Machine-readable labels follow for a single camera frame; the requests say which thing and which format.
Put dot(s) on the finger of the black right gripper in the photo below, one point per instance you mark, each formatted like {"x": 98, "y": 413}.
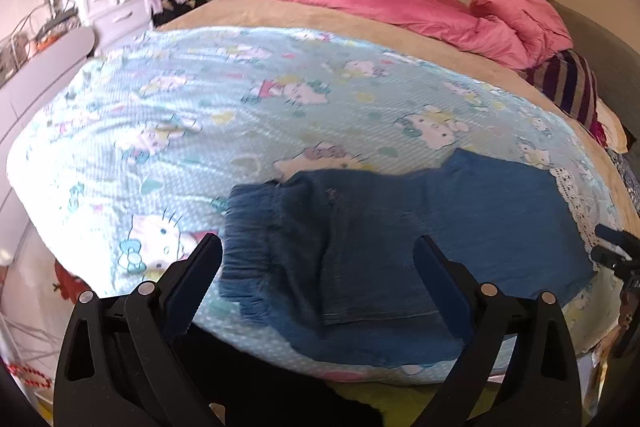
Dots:
{"x": 609, "y": 235}
{"x": 608, "y": 259}

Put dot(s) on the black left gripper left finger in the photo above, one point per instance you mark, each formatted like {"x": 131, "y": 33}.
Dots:
{"x": 116, "y": 364}

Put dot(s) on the blue pants with lace trim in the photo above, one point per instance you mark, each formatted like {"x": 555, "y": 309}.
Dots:
{"x": 326, "y": 258}

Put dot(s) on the green sleeve left forearm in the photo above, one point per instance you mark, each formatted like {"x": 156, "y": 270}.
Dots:
{"x": 327, "y": 404}

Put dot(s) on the purple striped pillow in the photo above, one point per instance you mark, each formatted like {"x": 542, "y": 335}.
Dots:
{"x": 567, "y": 80}

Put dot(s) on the grey upholstered headboard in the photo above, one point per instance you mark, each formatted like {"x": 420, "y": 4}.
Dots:
{"x": 616, "y": 65}

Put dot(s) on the light blue cartoon cat bedsheet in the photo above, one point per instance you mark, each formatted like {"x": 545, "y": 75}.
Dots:
{"x": 125, "y": 169}

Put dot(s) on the pink crumpled duvet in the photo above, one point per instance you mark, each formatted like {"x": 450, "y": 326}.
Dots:
{"x": 534, "y": 30}

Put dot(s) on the long pink pillow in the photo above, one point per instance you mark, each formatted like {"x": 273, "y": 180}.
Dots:
{"x": 449, "y": 21}

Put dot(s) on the clutter of items on dresser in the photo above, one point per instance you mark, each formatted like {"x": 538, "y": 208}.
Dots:
{"x": 35, "y": 32}

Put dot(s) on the white plastic drawer unit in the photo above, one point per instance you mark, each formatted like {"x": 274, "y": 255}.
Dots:
{"x": 115, "y": 23}

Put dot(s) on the beige bed blanket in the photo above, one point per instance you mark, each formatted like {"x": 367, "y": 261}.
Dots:
{"x": 278, "y": 13}

